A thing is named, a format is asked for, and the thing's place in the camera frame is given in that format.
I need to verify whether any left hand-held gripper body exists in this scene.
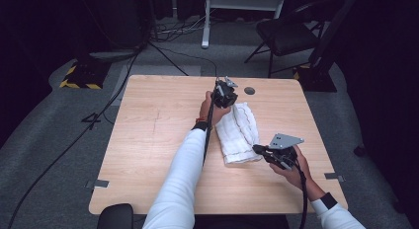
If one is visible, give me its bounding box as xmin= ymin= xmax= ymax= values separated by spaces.
xmin=212 ymin=75 xmax=239 ymax=110

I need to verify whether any black wristband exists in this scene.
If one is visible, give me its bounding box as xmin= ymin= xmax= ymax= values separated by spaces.
xmin=192 ymin=120 xmax=210 ymax=131
xmin=318 ymin=191 xmax=339 ymax=210

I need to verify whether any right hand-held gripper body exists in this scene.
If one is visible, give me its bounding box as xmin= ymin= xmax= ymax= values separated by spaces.
xmin=261 ymin=132 xmax=305 ymax=171

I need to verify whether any black slanted stand pole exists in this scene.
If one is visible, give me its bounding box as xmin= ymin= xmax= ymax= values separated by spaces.
xmin=308 ymin=0 xmax=362 ymax=69

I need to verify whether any left hand-held gripper black cable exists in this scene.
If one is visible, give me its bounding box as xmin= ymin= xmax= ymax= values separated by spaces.
xmin=201 ymin=90 xmax=218 ymax=166

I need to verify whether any grey tape piece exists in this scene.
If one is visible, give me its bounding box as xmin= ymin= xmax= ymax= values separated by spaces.
xmin=85 ymin=179 xmax=110 ymax=190
xmin=323 ymin=172 xmax=346 ymax=183

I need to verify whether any bundle of floor cables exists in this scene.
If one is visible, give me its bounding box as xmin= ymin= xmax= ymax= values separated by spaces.
xmin=150 ymin=15 xmax=213 ymax=43

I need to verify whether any white metal stand frame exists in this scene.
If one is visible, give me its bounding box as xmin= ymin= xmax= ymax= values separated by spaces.
xmin=201 ymin=0 xmax=287 ymax=50

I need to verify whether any white towel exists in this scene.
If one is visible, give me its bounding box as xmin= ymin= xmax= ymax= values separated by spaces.
xmin=214 ymin=102 xmax=264 ymax=165

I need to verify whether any black tape floor mark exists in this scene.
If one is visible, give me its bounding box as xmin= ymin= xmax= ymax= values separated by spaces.
xmin=81 ymin=112 xmax=102 ymax=131

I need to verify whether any person's right hand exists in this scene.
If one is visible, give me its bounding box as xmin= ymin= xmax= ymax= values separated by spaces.
xmin=269 ymin=145 xmax=313 ymax=191

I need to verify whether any person's left hand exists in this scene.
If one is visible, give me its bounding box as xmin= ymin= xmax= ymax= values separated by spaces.
xmin=199 ymin=90 xmax=232 ymax=127

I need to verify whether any black folding chair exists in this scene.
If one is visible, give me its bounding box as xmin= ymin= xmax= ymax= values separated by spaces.
xmin=243 ymin=1 xmax=326 ymax=79

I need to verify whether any black office chair backrest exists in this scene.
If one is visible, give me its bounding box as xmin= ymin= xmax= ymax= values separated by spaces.
xmin=96 ymin=202 xmax=134 ymax=229

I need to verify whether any hand-held gripper black cable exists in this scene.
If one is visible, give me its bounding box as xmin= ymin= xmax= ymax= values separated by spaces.
xmin=201 ymin=90 xmax=218 ymax=166
xmin=289 ymin=158 xmax=309 ymax=229

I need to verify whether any long black floor cable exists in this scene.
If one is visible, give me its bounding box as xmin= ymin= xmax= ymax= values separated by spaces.
xmin=7 ymin=40 xmax=149 ymax=229

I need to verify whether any right hand-held gripper black cable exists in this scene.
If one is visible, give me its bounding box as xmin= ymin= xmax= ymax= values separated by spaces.
xmin=289 ymin=158 xmax=309 ymax=229

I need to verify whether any black yellow striped stand base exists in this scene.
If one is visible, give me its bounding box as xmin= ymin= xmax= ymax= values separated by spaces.
xmin=58 ymin=59 xmax=112 ymax=91
xmin=293 ymin=63 xmax=338 ymax=93

